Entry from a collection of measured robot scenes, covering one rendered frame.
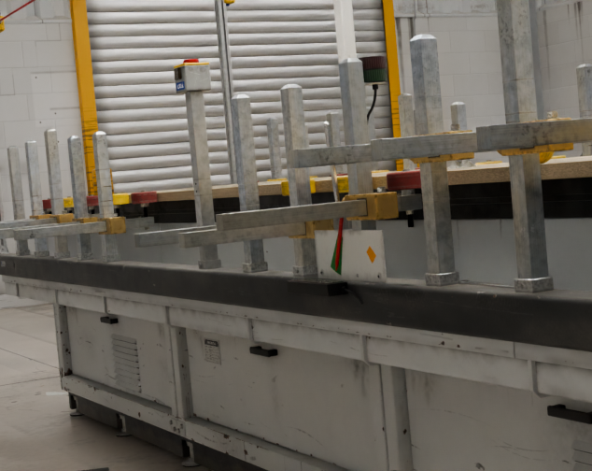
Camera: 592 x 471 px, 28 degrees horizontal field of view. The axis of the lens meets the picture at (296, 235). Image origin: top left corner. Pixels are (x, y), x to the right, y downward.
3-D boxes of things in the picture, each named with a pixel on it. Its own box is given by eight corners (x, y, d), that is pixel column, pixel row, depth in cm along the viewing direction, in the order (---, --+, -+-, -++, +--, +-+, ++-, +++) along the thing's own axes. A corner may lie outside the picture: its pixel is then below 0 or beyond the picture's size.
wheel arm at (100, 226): (17, 243, 344) (16, 229, 344) (14, 243, 347) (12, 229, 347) (155, 228, 365) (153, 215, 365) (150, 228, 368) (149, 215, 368)
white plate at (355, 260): (384, 282, 222) (380, 230, 222) (317, 278, 245) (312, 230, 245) (387, 282, 223) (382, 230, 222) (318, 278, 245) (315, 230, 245)
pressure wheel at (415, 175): (405, 229, 227) (401, 169, 226) (383, 229, 234) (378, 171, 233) (439, 224, 231) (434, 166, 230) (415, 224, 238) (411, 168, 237)
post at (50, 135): (60, 267, 406) (46, 128, 403) (57, 266, 409) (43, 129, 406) (69, 265, 407) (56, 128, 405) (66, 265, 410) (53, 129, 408)
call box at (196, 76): (187, 93, 292) (184, 62, 292) (176, 96, 298) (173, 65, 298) (212, 92, 295) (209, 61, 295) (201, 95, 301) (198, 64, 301)
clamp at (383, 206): (377, 220, 223) (374, 193, 222) (341, 221, 234) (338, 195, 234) (401, 217, 225) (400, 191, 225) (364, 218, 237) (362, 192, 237)
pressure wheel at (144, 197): (141, 227, 370) (137, 191, 370) (163, 225, 368) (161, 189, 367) (129, 229, 363) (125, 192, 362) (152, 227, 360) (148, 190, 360)
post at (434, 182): (442, 305, 208) (419, 33, 206) (430, 304, 211) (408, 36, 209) (458, 302, 210) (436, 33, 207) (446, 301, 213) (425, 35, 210)
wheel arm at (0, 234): (-5, 242, 366) (-6, 228, 366) (-8, 242, 369) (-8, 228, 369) (126, 228, 387) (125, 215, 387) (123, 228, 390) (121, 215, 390)
